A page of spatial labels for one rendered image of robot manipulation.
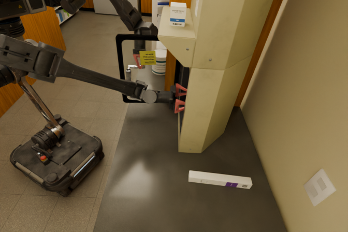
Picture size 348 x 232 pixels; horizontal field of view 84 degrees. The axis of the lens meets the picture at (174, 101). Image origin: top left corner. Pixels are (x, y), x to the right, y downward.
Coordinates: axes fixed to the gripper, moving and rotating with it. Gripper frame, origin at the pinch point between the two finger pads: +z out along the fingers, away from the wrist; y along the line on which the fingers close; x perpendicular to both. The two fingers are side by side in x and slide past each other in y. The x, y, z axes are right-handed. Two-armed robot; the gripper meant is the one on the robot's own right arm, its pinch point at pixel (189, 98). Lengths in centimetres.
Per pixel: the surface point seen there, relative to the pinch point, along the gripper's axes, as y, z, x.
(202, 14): -13.0, -1.7, -40.1
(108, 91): 147, -95, 116
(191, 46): -12.9, -3.5, -30.7
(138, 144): -9.5, -23.1, 23.5
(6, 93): 108, -201, 98
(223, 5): -12.9, 3.5, -42.9
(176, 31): -8.5, -8.5, -33.4
